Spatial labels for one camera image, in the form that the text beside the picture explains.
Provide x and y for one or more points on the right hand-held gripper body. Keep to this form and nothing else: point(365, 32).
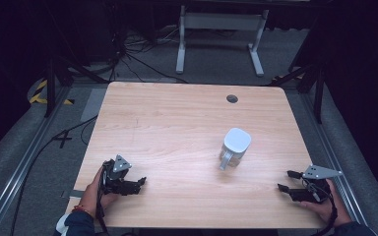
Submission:
point(315, 187)

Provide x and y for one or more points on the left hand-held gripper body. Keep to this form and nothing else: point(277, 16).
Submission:
point(119, 178)

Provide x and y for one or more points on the white mug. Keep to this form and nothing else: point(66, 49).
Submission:
point(234, 147)

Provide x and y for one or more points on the person's right hand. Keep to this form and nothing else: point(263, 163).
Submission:
point(333, 209)

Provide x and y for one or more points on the person's left hand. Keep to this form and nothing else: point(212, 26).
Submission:
point(93, 193)

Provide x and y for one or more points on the black metal stand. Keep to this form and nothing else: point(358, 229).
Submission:
point(318, 88)
point(50, 85)

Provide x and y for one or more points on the dark round table grommet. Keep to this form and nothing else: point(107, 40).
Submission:
point(232, 98)

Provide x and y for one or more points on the aluminium floor rail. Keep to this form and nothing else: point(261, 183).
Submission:
point(19, 170)
point(333, 157)

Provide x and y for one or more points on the white metal table frame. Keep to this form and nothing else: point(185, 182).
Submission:
point(221, 21)

